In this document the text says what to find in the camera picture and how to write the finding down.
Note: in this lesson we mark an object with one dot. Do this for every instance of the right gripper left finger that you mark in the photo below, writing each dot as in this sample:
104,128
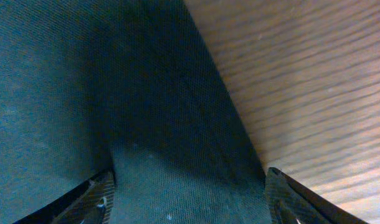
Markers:
89,203

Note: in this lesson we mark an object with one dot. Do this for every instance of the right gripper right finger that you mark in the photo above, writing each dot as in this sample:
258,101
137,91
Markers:
291,202

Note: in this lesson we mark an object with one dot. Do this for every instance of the black t-shirt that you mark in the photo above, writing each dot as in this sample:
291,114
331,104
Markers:
129,85

